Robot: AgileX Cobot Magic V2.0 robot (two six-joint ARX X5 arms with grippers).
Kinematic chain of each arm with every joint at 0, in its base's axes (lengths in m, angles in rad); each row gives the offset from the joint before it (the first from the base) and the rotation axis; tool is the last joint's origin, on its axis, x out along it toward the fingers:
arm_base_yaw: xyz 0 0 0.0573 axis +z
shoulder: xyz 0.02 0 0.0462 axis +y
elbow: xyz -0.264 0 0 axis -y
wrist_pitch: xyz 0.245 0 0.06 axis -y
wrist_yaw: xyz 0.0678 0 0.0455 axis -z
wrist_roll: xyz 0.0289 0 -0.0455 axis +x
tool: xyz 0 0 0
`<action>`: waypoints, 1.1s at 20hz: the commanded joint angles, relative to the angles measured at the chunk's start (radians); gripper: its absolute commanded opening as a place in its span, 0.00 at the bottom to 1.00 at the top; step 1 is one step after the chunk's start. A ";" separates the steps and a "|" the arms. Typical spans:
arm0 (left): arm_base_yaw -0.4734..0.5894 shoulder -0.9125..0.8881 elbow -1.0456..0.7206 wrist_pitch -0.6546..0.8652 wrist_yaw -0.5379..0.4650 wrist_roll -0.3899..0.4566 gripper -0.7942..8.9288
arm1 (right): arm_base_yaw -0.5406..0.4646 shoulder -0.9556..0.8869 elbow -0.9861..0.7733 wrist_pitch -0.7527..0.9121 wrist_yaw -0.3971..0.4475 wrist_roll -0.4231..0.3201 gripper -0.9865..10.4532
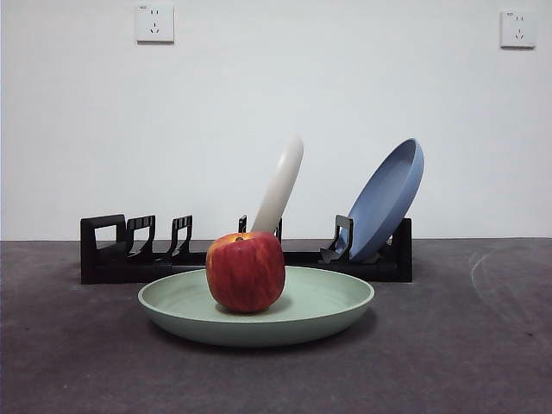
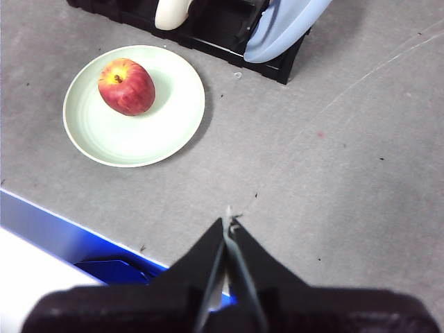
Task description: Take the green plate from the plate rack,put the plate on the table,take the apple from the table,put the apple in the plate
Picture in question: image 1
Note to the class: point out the red apple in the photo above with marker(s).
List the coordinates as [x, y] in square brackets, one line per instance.
[243, 271]

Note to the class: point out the light green round plate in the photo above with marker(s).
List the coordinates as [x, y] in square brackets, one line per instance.
[323, 302]

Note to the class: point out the cream white round plate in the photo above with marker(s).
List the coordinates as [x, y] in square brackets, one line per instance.
[282, 185]

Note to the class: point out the blue round plate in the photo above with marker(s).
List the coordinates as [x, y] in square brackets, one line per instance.
[384, 207]

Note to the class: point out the black plate rack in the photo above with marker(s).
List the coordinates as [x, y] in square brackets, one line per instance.
[108, 269]

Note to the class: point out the white wall socket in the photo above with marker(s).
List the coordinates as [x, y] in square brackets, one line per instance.
[517, 29]
[155, 23]

